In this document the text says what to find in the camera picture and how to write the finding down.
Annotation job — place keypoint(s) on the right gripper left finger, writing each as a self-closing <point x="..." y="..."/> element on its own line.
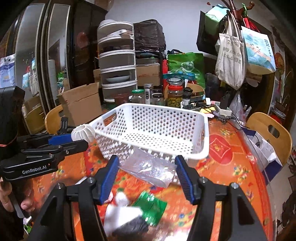
<point x="105" y="178"/>

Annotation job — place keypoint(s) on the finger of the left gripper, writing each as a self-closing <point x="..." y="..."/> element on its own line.
<point x="43" y="139"/>
<point x="59" y="150"/>

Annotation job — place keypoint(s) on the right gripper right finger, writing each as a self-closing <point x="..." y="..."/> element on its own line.
<point x="188" y="178"/>

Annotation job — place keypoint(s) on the white ribbed ball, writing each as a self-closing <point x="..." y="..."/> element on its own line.
<point x="83" y="132"/>

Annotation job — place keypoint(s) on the green foil packet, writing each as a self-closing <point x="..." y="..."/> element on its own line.
<point x="152" y="208"/>

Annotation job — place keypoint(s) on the person's left hand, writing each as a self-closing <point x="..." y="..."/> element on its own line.
<point x="25" y="192"/>

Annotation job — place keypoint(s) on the black phone stand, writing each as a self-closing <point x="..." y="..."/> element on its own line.
<point x="65" y="127"/>

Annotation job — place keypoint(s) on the left wooden chair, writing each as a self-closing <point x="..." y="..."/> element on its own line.
<point x="53" y="119"/>

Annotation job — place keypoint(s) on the wooden chair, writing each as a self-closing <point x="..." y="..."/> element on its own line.
<point x="273" y="132"/>
<point x="53" y="119"/>

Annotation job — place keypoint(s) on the clear plastic bag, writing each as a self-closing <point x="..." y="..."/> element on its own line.
<point x="148" y="168"/>

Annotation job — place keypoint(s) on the white and black cloth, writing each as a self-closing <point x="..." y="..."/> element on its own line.
<point x="123" y="220"/>

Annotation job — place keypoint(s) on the open cardboard box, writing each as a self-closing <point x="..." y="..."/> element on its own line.
<point x="81" y="104"/>

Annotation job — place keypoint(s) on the white perforated plastic basket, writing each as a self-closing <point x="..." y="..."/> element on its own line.
<point x="161" y="131"/>

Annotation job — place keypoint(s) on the green lid glass jar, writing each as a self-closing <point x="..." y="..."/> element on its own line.
<point x="138" y="96"/>

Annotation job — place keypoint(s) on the right wooden chair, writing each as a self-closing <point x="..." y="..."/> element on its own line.
<point x="273" y="132"/>

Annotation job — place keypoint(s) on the red lid pickle jar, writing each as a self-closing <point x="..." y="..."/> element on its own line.
<point x="174" y="92"/>

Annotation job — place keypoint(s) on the green shopping bag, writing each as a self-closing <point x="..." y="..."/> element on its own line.
<point x="190" y="63"/>

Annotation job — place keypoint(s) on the white canvas tote bag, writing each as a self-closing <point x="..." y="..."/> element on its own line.
<point x="231" y="60"/>

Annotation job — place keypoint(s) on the blue illustrated paper bag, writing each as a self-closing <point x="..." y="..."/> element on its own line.
<point x="260" y="55"/>

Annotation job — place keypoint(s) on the black plastic wrapped box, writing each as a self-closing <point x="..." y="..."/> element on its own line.
<point x="149" y="35"/>

